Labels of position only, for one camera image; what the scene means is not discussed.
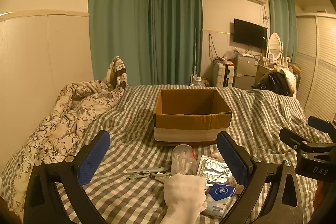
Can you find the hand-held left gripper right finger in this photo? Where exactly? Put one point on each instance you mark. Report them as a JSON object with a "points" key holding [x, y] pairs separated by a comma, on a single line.
{"points": [[233, 161]]}

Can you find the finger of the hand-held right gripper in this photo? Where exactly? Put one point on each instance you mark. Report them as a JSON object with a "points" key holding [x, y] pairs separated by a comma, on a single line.
{"points": [[321, 124], [292, 138]]}

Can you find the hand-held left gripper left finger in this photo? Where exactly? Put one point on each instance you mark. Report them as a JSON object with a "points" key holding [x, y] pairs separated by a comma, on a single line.
{"points": [[92, 158]]}

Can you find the silver foil blister pack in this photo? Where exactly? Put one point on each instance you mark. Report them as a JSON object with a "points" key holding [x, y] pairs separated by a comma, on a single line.
{"points": [[212, 170]]}

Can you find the blue label tissue packet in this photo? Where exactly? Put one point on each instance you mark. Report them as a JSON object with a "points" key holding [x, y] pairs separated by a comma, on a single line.
{"points": [[220, 193]]}

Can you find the clear cotton swab container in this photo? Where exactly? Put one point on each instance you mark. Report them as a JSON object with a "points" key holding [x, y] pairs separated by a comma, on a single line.
{"points": [[182, 161]]}

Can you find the grey usb hub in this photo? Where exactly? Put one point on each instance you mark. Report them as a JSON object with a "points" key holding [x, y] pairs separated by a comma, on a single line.
{"points": [[145, 170]]}

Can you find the white glove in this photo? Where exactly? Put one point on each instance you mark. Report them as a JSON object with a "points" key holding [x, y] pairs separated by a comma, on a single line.
{"points": [[183, 193]]}

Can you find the brown cardboard box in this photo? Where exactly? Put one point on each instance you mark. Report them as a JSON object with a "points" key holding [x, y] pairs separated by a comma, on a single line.
{"points": [[183, 124]]}

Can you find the grey checked bed sheet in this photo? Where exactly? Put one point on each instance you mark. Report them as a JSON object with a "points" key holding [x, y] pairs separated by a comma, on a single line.
{"points": [[131, 134]]}

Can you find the floral quilt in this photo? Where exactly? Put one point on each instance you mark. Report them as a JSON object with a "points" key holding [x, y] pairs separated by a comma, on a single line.
{"points": [[57, 121]]}

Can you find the white coat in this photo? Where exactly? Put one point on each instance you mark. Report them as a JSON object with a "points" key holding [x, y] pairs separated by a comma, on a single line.
{"points": [[292, 81]]}

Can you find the black jacket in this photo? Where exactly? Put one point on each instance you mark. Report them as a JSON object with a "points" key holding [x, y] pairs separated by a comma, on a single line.
{"points": [[275, 82]]}

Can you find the white louvered wardrobe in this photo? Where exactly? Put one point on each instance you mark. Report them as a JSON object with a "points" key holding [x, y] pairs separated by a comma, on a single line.
{"points": [[319, 61]]}

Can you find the silver small fridge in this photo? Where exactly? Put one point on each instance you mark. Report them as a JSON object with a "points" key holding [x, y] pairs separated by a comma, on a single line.
{"points": [[245, 69]]}

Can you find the clear water jug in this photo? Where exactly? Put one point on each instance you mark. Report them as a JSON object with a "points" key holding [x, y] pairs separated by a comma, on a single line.
{"points": [[197, 82]]}

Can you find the white suitcase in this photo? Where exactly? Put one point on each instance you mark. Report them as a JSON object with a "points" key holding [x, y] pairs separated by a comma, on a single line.
{"points": [[221, 74]]}

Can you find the white oval mirror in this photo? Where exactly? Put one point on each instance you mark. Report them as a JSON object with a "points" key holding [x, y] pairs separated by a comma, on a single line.
{"points": [[274, 43]]}

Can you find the narrow green curtain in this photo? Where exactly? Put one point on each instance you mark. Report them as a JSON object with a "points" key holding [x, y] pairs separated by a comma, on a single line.
{"points": [[281, 24]]}

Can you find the white mop pole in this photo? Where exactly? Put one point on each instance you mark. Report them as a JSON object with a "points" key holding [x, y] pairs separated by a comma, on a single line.
{"points": [[195, 53]]}

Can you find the wide green curtain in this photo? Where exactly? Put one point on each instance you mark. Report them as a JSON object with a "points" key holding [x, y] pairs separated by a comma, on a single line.
{"points": [[118, 16]]}

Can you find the corner green curtain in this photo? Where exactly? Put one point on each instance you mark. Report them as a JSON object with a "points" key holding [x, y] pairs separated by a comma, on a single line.
{"points": [[174, 27]]}

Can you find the black wall television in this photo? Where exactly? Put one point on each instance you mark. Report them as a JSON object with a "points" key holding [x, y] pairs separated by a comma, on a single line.
{"points": [[249, 33]]}

